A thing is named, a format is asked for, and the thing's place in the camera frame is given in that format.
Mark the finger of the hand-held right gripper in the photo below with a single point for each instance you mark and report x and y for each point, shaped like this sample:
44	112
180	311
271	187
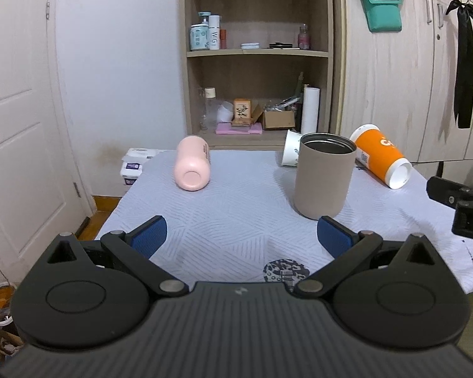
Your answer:
443	191

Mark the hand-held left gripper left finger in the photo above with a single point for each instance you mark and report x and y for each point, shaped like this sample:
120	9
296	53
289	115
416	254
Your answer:
151	237

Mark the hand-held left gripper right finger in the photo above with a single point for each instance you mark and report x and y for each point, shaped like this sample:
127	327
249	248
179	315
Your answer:
333	237

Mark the taupe cup with metal inside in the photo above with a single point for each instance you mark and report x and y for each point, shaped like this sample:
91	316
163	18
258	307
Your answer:
321	183

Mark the orange paper cup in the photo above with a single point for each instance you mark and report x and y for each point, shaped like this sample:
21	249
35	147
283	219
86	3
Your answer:
380	149

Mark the white paper cup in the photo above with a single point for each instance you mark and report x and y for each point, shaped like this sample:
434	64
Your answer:
291	149

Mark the white tissue pack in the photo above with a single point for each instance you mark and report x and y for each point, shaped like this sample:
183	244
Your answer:
142	153
131	173

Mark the pink bottle lying down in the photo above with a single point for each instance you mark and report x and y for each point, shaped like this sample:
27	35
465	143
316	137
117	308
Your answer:
191	161

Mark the light wood wardrobe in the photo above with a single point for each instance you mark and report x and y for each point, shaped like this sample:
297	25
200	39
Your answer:
378	86

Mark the black ribbon bow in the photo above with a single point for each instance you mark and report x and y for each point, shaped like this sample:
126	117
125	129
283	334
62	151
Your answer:
466	67

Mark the white paper roll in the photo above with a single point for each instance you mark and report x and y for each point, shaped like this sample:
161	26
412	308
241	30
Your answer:
310	110

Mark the cardboard box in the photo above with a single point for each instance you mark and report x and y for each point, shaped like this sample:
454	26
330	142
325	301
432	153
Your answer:
278	120

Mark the pink flat box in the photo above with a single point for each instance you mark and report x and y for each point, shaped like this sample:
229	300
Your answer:
236	128

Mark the clear bottle with white cap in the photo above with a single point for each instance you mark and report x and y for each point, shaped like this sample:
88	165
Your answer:
208	110

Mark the white bag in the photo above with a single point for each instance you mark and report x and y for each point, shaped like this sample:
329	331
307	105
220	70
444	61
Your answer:
224	113

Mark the flower print box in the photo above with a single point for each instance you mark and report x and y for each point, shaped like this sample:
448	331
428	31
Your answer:
242	111

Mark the wooden bookshelf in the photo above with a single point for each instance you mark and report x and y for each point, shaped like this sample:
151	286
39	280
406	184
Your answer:
190	86

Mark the white door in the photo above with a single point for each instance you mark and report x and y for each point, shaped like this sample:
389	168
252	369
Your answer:
19	126

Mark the teal pouch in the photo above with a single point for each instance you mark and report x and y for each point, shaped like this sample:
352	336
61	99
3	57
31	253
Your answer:
382	12

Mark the black flat case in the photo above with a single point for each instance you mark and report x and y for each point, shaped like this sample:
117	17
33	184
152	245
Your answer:
283	45

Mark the pink glass bottle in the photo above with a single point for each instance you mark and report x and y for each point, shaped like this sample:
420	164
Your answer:
304	39

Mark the white round tin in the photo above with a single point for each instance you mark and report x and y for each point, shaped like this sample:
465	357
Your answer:
250	45

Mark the small red bottle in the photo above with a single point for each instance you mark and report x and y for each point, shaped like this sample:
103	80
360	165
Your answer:
222	39

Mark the white tall bottle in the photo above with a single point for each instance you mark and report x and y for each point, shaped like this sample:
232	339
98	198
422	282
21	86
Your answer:
214	33

